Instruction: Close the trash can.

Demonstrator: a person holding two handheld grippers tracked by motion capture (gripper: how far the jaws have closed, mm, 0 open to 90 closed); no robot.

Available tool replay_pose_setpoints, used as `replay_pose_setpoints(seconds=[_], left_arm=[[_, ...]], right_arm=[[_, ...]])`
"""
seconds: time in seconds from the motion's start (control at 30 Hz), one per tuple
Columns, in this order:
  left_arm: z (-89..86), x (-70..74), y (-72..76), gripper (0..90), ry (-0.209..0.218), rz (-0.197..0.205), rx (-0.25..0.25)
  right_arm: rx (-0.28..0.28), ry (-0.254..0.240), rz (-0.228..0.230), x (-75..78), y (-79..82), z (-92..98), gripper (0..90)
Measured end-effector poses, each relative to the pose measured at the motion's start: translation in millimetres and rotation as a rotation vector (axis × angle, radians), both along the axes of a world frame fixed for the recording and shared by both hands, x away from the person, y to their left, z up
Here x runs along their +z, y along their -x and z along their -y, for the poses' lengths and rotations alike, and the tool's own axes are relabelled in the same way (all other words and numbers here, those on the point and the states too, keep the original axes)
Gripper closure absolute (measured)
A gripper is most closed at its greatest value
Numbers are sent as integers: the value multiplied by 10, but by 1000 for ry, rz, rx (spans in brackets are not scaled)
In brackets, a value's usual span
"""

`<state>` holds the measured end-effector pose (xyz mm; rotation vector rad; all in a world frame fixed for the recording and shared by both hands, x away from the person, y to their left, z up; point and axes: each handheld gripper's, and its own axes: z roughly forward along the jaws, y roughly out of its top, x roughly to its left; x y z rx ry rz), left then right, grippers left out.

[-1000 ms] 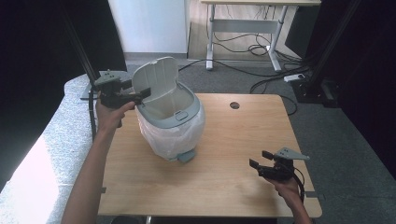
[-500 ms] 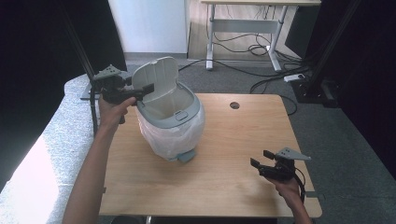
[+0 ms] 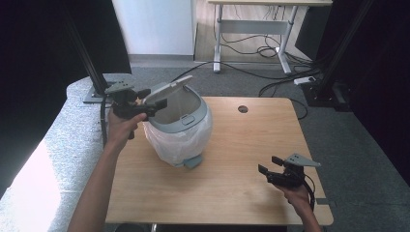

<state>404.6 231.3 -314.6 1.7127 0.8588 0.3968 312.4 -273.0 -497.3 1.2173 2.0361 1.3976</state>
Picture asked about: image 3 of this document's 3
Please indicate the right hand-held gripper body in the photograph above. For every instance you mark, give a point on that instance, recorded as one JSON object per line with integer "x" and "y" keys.
{"x": 290, "y": 177}

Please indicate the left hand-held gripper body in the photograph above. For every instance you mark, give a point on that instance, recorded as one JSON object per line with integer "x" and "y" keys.
{"x": 124, "y": 103}

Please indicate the white pedal trash can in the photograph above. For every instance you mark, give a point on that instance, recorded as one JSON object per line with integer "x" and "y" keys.
{"x": 190, "y": 120}

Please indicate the person's right hand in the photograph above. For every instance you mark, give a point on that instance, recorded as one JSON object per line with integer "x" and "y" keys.
{"x": 299, "y": 196}

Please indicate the person's left hand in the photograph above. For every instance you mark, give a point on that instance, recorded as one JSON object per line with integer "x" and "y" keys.
{"x": 121, "y": 132}

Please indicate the white plastic trash bag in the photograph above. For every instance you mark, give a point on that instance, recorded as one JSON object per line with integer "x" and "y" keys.
{"x": 180, "y": 141}

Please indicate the black metal stand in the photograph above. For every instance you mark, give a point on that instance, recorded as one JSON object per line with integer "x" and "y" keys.
{"x": 335, "y": 64}
{"x": 92, "y": 67}

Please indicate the white partition panel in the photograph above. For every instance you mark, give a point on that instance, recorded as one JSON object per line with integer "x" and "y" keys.
{"x": 154, "y": 25}

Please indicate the white power strip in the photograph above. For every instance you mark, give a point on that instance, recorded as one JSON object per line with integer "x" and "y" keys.
{"x": 304, "y": 80}

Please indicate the black curtain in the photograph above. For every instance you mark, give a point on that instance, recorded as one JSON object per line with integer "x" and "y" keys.
{"x": 38, "y": 64}
{"x": 380, "y": 80}

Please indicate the white-legged wooden desk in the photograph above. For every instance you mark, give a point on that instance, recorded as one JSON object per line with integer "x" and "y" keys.
{"x": 254, "y": 27}

